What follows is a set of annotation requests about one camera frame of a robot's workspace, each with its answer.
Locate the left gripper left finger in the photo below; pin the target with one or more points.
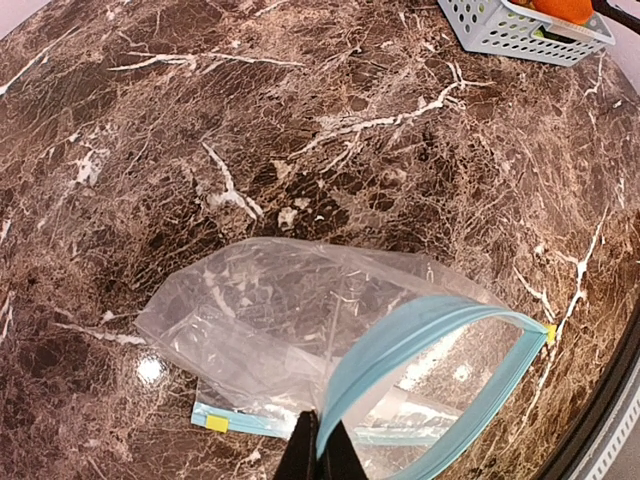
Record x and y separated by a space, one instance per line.
299 460

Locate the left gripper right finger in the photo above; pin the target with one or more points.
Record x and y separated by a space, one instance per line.
339 460

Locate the clear zip bag blue zipper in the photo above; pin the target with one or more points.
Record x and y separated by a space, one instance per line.
331 329

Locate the orange toy fruit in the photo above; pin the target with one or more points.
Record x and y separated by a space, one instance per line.
574 11

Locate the light blue perforated basket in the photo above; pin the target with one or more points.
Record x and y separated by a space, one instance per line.
504 28

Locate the black front rail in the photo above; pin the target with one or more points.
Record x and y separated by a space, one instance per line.
617 387

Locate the white slotted cable duct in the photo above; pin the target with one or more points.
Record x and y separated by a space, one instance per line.
617 452

